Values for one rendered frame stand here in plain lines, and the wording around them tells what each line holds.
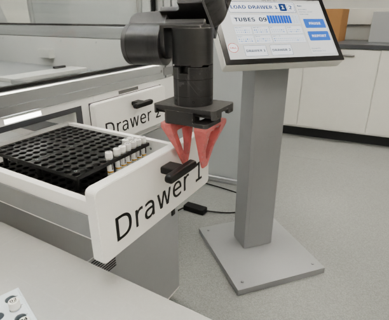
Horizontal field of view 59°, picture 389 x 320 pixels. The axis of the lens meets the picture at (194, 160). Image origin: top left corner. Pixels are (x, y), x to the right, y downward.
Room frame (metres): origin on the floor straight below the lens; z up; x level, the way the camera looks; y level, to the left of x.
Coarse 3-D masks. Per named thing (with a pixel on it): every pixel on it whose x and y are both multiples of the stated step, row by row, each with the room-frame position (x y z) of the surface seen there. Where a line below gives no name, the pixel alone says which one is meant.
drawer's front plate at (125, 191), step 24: (168, 144) 0.52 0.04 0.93; (192, 144) 0.56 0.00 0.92; (144, 168) 0.44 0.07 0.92; (96, 192) 0.36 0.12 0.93; (120, 192) 0.40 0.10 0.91; (144, 192) 0.44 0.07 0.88; (192, 192) 0.56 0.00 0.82; (96, 216) 0.36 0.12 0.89; (144, 216) 0.44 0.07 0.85; (96, 240) 0.36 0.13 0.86; (120, 240) 0.39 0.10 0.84
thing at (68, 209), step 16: (48, 128) 0.72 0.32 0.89; (96, 128) 0.72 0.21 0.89; (0, 144) 0.62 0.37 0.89; (160, 144) 0.63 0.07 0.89; (0, 160) 0.62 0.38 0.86; (0, 176) 0.49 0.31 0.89; (16, 176) 0.47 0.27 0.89; (0, 192) 0.49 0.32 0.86; (16, 192) 0.47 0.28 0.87; (32, 192) 0.45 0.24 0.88; (48, 192) 0.43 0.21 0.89; (64, 192) 0.42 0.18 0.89; (32, 208) 0.45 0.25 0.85; (48, 208) 0.43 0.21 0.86; (64, 208) 0.42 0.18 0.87; (80, 208) 0.40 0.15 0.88; (64, 224) 0.42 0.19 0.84; (80, 224) 0.40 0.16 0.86
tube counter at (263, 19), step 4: (260, 16) 1.45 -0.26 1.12; (264, 16) 1.45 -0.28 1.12; (268, 16) 1.46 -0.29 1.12; (272, 16) 1.47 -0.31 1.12; (276, 16) 1.47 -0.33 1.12; (280, 16) 1.48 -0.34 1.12; (284, 16) 1.48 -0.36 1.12; (288, 16) 1.49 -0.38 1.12; (292, 16) 1.50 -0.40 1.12; (296, 16) 1.50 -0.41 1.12; (260, 20) 1.43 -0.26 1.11; (264, 20) 1.44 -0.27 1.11; (268, 20) 1.45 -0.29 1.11; (272, 20) 1.45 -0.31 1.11; (276, 20) 1.46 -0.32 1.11; (280, 20) 1.46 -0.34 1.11; (284, 20) 1.47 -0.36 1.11; (288, 20) 1.47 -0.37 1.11; (292, 20) 1.48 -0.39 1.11; (296, 20) 1.49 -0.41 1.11
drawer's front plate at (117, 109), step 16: (128, 96) 0.90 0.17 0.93; (144, 96) 0.96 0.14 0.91; (160, 96) 1.02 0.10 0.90; (96, 112) 0.80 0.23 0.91; (112, 112) 0.84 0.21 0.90; (128, 112) 0.90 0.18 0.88; (144, 112) 0.95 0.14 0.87; (160, 112) 1.02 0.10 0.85; (112, 128) 0.84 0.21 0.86; (144, 128) 0.95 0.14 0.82
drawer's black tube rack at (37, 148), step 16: (64, 128) 0.70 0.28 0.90; (80, 128) 0.70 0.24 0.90; (16, 144) 0.60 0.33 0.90; (32, 144) 0.60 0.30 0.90; (48, 144) 0.61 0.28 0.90; (64, 144) 0.60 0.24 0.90; (80, 144) 0.60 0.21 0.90; (96, 144) 0.60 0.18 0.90; (112, 144) 0.60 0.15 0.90; (16, 160) 0.53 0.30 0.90; (32, 160) 0.52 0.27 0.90; (48, 160) 0.52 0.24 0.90; (64, 160) 0.53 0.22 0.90; (80, 160) 0.53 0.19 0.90; (96, 160) 0.53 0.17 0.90; (32, 176) 0.53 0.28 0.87; (48, 176) 0.53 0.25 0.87; (64, 176) 0.47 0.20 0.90; (96, 176) 0.53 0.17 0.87; (80, 192) 0.46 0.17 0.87
